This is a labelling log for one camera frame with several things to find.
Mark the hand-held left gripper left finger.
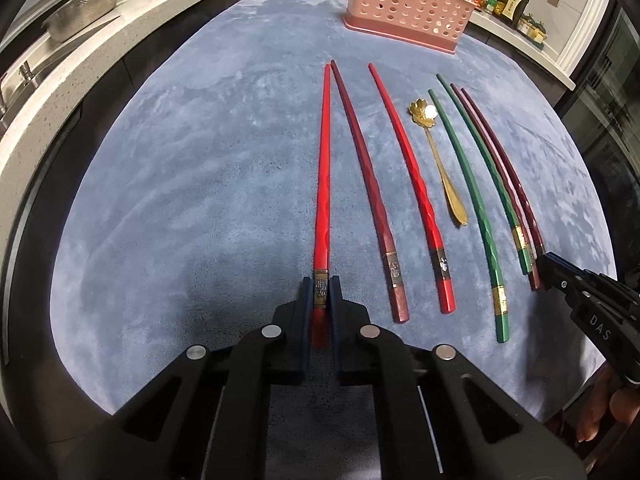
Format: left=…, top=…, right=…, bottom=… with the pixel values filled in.
left=92, top=276, right=314, bottom=480

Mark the dark glass door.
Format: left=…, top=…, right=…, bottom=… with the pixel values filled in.
left=550, top=5, right=640, bottom=311

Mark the dark red chopstick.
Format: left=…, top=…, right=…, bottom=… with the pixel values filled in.
left=450, top=83, right=545, bottom=292
left=460, top=87, right=549, bottom=261
left=330, top=59, right=411, bottom=324

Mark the dark soy sauce bottle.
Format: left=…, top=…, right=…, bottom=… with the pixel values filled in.
left=495, top=0, right=531, bottom=29

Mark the gold flower spoon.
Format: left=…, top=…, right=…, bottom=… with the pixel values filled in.
left=409, top=99, right=470, bottom=227

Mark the green spice jar rack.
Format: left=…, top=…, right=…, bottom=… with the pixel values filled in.
left=517, top=12, right=551, bottom=49

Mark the green chopstick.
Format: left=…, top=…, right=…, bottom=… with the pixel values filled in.
left=428, top=88, right=511, bottom=345
left=436, top=73, right=532, bottom=276

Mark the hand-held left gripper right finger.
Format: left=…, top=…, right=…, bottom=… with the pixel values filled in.
left=329, top=279, right=587, bottom=480

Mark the person's right hand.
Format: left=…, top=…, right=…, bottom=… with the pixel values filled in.
left=575, top=365, right=634, bottom=444

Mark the stainless steel sink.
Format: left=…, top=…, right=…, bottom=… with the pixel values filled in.
left=0, top=35, right=57, bottom=137

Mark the pink perforated utensil basket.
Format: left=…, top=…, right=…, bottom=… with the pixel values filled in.
left=343, top=0, right=489, bottom=55

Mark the grey-blue plush mat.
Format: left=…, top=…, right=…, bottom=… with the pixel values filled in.
left=48, top=0, right=617, bottom=419

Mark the metal colander bowl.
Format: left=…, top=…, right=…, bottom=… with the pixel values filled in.
left=40, top=0, right=125, bottom=44

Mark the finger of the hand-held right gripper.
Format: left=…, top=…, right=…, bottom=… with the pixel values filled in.
left=536, top=257, right=577, bottom=294
left=545, top=251, right=601, bottom=282

